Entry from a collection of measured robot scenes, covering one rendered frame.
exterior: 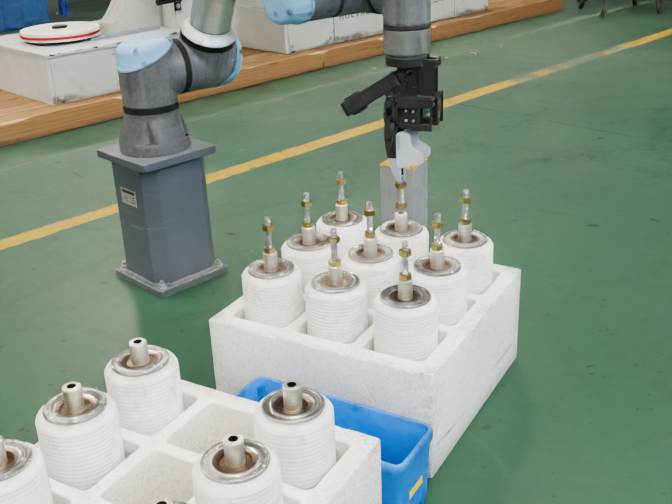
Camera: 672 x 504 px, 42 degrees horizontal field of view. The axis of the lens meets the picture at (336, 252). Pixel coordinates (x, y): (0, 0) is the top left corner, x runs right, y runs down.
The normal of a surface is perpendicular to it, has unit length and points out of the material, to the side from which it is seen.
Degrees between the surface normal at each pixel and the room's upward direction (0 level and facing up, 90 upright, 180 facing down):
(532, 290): 0
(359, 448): 0
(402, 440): 88
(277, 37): 90
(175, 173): 90
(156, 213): 90
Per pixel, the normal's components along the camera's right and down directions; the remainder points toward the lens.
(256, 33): -0.71, 0.31
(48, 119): 0.70, 0.26
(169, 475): -0.49, 0.37
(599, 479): -0.04, -0.91
